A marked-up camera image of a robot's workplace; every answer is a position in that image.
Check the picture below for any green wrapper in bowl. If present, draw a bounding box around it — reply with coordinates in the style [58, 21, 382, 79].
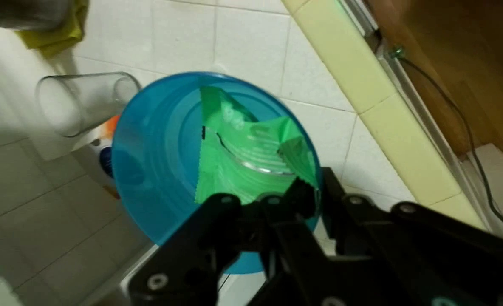
[192, 84, 321, 208]

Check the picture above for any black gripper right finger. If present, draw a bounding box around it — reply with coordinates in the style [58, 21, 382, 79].
[318, 167, 503, 306]

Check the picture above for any steel kettle black handle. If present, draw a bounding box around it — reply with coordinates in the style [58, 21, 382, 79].
[0, 0, 75, 55]

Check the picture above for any blue plastic bowl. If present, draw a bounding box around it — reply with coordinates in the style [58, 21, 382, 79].
[111, 70, 325, 278]

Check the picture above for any clear glass container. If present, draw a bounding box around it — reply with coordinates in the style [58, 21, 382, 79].
[34, 70, 145, 140]

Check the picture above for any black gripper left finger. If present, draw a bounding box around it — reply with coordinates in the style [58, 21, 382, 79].
[124, 177, 377, 306]

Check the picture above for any white flat panel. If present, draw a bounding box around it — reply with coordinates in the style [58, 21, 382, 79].
[461, 143, 503, 232]

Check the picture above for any black power cord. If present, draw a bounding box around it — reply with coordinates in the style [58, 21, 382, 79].
[401, 53, 503, 247]

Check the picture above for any yellow cloth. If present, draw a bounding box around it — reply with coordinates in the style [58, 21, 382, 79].
[15, 0, 92, 60]

